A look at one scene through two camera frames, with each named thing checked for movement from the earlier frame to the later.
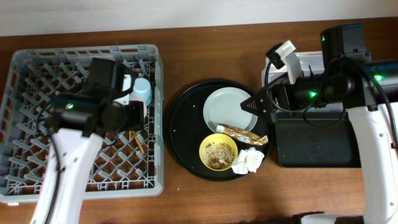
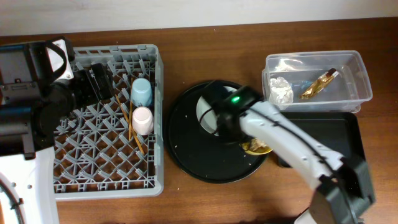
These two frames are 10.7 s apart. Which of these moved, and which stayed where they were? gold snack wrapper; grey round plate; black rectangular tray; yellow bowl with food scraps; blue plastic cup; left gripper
Moved: yellow bowl with food scraps; grey round plate; gold snack wrapper; left gripper
Stayed: black rectangular tray; blue plastic cup
